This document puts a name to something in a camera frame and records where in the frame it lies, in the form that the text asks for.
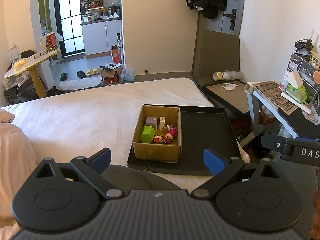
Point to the white power adapter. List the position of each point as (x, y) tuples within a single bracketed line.
[(161, 122)]

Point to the magenta dinosaur figurine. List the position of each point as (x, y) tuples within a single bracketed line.
[(170, 135)]

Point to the green tissue pack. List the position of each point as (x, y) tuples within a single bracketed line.
[(300, 94)]

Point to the dark side table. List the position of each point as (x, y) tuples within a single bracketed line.
[(235, 101)]

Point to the white face mask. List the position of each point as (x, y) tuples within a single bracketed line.
[(229, 86)]

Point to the person's right hand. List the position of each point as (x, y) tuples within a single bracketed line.
[(315, 230)]

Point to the stack of paper cups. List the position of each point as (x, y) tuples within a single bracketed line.
[(228, 75)]

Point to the round yellow-legged table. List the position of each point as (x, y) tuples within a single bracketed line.
[(30, 65)]

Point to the grey desk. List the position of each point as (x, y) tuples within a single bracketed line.
[(294, 124)]

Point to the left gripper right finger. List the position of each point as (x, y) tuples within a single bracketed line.
[(215, 162)]

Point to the purple grey toy armchair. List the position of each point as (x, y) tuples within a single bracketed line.
[(152, 121)]

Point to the green toy trash bin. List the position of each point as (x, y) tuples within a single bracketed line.
[(147, 134)]

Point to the red-dress girl figurine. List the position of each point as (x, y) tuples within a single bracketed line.
[(157, 139)]

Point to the white bed mattress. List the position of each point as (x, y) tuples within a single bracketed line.
[(81, 123)]

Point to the red tin box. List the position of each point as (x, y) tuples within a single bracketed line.
[(51, 42)]

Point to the black tray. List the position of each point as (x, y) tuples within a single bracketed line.
[(198, 128)]

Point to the blue red figurine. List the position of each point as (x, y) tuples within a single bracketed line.
[(167, 128)]

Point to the open cardboard box on floor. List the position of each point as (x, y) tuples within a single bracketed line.
[(110, 73)]

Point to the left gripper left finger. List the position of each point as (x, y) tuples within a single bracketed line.
[(100, 160)]

